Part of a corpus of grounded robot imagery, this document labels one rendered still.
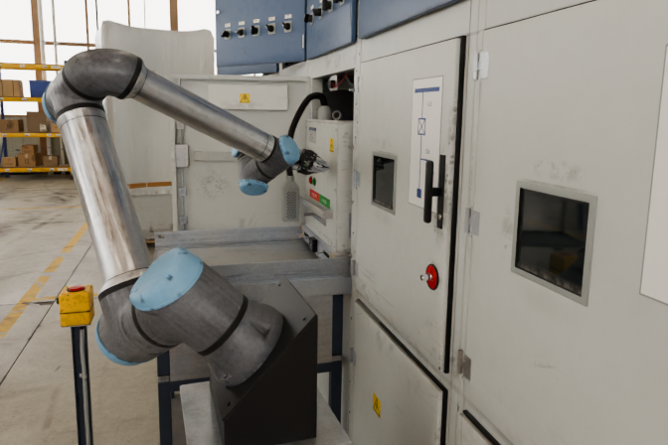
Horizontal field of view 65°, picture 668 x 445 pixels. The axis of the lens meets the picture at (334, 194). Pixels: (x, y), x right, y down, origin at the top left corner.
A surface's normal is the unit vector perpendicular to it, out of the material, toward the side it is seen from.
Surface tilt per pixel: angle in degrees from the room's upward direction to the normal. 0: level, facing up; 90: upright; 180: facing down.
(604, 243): 90
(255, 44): 90
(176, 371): 90
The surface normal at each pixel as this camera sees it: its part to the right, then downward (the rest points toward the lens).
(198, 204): 0.07, 0.15
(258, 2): -0.63, 0.11
